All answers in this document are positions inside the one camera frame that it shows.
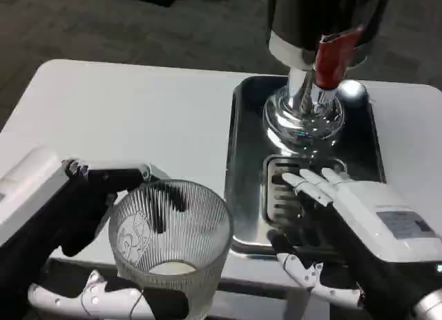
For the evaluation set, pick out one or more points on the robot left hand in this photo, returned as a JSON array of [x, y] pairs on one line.
[[32, 195]]

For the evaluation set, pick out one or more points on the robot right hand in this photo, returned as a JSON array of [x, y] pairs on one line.
[[373, 209]]

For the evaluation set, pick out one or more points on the clear ribbed glass cup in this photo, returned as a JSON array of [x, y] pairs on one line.
[[172, 244]]

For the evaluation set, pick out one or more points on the robot right silver forearm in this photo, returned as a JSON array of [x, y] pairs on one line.
[[431, 306]]

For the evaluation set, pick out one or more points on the slotted steel drip grid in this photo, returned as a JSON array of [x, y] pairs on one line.
[[276, 195]]

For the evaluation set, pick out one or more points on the steel drip tray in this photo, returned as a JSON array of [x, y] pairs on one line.
[[245, 161]]

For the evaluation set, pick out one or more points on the black chrome drink dispenser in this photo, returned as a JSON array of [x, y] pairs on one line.
[[304, 16]]

